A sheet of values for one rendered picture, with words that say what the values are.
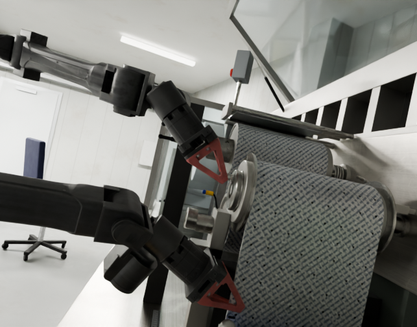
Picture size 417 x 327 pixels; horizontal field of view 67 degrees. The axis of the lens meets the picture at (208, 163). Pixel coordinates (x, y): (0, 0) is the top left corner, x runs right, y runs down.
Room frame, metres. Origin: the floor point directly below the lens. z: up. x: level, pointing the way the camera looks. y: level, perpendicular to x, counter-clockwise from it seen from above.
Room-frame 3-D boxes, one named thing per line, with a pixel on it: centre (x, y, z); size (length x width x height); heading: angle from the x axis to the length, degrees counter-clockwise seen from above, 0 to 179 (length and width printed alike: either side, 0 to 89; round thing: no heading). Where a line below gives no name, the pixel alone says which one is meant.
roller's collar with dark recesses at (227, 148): (0.83, -0.02, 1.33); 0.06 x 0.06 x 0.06; 6
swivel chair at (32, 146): (3.46, 1.62, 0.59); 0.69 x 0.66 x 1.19; 116
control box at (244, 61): (1.14, -0.04, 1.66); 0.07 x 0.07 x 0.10; 71
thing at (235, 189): (0.58, -0.06, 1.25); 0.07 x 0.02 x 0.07; 6
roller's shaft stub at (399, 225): (0.62, -0.36, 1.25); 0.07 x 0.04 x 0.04; 96
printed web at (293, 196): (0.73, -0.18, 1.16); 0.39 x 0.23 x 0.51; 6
